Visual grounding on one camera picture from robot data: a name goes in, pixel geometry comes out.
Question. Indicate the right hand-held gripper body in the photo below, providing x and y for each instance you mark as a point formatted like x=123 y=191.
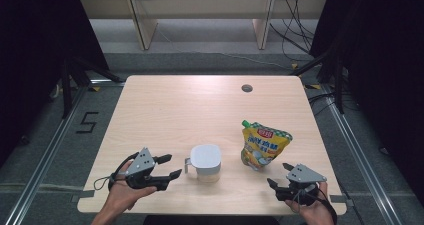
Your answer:
x=301 y=185

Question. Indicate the grey tape piece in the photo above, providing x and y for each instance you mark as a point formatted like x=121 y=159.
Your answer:
x=83 y=195
x=343 y=200

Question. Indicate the person's left hand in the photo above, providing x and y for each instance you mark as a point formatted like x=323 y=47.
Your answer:
x=125 y=195

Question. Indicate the metal floor rail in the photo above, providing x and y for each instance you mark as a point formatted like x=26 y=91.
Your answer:
x=46 y=151
x=360 y=151

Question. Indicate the yellow pouch with green cap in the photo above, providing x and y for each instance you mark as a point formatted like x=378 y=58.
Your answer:
x=265 y=146

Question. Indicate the black curtain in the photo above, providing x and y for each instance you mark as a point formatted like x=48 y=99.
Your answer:
x=36 y=51
x=386 y=68

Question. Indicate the person's right hand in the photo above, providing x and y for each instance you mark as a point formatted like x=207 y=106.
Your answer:
x=313 y=213

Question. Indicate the black stand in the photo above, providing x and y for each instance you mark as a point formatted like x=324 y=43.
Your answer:
x=333 y=71
x=71 y=81

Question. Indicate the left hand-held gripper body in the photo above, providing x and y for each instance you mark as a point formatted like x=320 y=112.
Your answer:
x=141 y=166

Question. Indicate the yellow black floor tape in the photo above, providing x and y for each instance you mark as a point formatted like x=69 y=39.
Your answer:
x=94 y=88
x=312 y=86

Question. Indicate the beige desk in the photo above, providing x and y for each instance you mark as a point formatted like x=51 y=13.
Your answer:
x=200 y=5

